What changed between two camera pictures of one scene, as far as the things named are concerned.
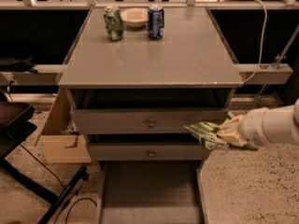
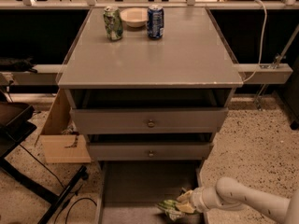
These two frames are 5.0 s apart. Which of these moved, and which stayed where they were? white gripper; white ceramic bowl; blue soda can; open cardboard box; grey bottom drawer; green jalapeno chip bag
Moved: green jalapeno chip bag; white gripper
Stayed: open cardboard box; blue soda can; white ceramic bowl; grey bottom drawer
